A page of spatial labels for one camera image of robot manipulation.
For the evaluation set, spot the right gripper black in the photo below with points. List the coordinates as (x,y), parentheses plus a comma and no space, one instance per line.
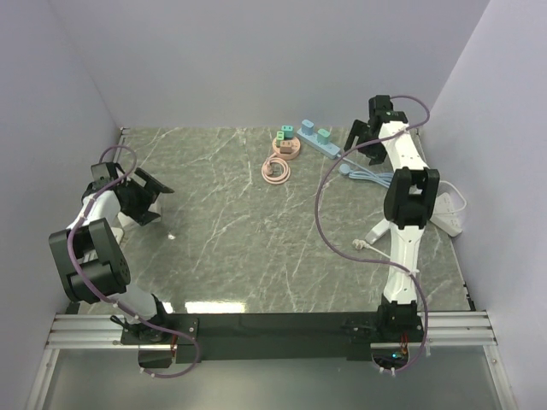
(357,130)

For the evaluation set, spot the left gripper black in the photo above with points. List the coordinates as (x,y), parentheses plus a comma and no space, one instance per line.
(149,193)

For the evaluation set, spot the white square charger plug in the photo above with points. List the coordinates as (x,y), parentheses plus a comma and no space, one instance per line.
(128,223)

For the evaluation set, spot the blue long power strip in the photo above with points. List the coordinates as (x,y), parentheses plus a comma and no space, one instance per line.
(331,150)

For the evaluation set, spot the white rounded charger plug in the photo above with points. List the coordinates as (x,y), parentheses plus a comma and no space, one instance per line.
(118,234)

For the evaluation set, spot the blue plug adapter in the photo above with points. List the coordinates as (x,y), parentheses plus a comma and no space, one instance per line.
(307,128)

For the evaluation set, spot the green charger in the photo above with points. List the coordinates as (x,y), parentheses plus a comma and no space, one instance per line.
(323,136)

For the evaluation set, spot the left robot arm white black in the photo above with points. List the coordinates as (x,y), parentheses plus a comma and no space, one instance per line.
(88,256)

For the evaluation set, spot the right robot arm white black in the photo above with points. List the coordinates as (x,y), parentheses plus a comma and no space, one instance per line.
(408,205)

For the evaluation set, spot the green plug adapter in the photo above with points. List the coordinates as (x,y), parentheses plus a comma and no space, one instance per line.
(286,132)

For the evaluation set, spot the pink round power strip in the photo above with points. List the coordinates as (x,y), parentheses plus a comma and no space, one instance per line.
(286,149)

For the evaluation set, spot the white triangular power strip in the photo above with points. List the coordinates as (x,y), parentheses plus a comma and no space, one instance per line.
(445,216)

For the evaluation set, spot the black base bar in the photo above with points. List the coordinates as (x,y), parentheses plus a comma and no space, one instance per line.
(272,336)

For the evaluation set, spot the aluminium rail frame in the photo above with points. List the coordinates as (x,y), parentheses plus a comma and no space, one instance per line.
(74,331)

